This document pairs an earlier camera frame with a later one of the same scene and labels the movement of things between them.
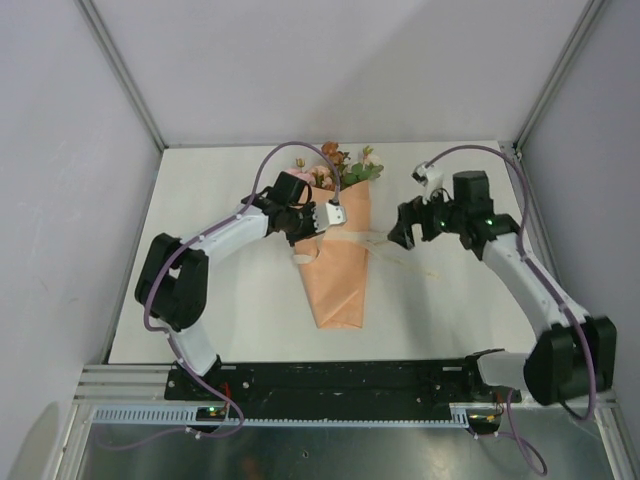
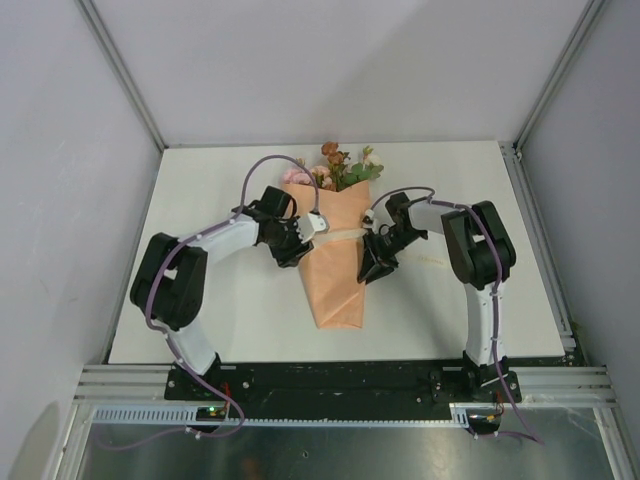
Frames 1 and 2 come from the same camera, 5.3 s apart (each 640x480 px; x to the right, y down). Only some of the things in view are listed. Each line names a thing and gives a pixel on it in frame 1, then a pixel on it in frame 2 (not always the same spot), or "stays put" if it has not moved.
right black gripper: [410, 214] to [372, 268]
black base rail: [370, 383] stays put
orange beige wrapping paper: [334, 272] stays put
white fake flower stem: [370, 168] stays put
